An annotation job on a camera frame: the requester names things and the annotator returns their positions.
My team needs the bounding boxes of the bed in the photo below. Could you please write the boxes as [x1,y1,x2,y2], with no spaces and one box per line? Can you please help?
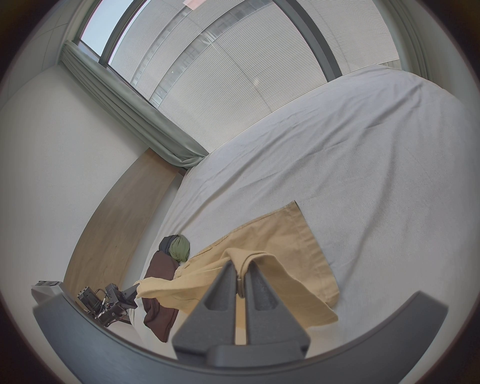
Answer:
[62,64,480,361]

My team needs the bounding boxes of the brown shorts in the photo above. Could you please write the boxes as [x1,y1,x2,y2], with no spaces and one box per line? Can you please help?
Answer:
[143,249,181,343]

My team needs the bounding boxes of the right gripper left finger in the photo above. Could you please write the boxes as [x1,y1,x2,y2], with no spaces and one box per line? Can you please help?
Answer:
[172,261,238,355]

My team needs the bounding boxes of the window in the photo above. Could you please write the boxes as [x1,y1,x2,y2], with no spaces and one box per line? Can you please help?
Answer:
[79,0,413,154]

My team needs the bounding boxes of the green garment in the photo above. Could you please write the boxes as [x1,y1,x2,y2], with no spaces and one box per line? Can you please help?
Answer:
[169,234,191,262]

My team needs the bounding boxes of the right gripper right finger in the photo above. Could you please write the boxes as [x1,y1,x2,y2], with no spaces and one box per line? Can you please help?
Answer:
[244,261,311,353]

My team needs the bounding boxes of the tan shorts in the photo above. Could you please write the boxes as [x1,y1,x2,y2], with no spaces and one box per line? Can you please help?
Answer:
[135,200,340,346]

